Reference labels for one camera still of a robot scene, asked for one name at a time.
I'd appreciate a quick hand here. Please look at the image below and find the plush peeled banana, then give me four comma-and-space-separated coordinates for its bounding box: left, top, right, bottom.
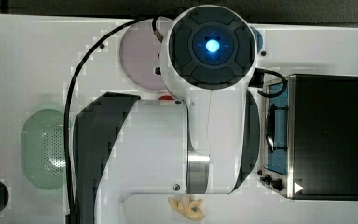
168, 197, 205, 221

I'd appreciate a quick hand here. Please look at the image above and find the blue bowl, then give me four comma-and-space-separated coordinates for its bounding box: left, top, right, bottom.
251, 27, 264, 53

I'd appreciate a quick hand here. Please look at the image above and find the black toaster oven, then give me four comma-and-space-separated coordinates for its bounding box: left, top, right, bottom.
257, 74, 358, 201

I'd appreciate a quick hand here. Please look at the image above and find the red plush ketchup bottle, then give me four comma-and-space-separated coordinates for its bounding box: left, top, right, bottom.
158, 95, 174, 101

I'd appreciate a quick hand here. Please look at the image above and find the lavender round plate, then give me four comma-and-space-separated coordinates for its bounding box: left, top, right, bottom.
119, 19, 165, 91

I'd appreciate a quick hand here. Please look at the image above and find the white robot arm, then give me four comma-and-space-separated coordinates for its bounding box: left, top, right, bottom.
72, 5, 260, 224

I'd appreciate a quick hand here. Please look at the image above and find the green perforated strainer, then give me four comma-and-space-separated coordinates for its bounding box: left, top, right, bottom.
21, 109, 66, 190

